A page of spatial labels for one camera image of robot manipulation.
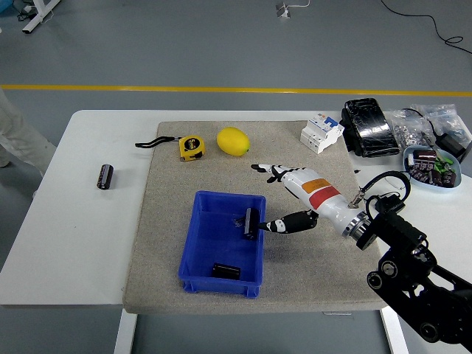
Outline grey-brown mat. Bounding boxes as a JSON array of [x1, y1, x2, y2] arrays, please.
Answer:
[[122, 120, 394, 315]]

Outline light blue bowl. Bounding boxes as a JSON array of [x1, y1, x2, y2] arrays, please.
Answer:
[[402, 145, 464, 193]]

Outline yellow tape measure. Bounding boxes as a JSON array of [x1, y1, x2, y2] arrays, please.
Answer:
[[134, 135, 207, 162]]

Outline clear bag of blue screws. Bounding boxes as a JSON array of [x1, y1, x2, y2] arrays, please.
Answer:
[[411, 103, 464, 139]]

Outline large dark battery in bowl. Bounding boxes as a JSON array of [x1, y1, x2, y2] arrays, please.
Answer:
[[412, 148, 438, 165]]

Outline black power adapter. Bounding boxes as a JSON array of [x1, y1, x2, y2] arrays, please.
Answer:
[[436, 131, 472, 163]]

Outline white table leg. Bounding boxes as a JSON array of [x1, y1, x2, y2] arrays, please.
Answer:
[[381, 306, 409, 354], [113, 308, 138, 354]]

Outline blue plastic box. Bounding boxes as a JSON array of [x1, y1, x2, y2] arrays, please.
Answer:
[[178, 190, 267, 298]]

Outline black floor cable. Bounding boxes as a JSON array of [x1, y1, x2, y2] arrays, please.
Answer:
[[379, 0, 472, 56]]

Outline dark cylindrical battery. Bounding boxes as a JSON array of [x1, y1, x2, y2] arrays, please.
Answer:
[[212, 262, 241, 280], [96, 164, 114, 191], [243, 207, 260, 241]]

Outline clear bag of metal nuts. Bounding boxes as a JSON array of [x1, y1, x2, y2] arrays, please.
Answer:
[[386, 109, 436, 147]]

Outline yellow lemon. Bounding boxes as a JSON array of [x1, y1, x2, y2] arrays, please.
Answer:
[[216, 126, 251, 157]]

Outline person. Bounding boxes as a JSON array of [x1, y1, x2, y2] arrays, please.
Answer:
[[0, 88, 58, 178]]

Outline robot right hand white shell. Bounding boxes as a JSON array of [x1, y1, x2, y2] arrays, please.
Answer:
[[251, 162, 361, 237]]

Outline black wrapped pack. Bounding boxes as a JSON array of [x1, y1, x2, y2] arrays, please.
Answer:
[[339, 97, 402, 159]]

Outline white circuit breaker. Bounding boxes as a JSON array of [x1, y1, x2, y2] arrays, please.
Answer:
[[299, 112, 346, 155]]

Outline green connectors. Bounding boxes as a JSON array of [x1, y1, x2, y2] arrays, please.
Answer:
[[434, 156, 455, 173]]

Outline white stand foot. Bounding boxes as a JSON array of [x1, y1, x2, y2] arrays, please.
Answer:
[[21, 0, 62, 35]]

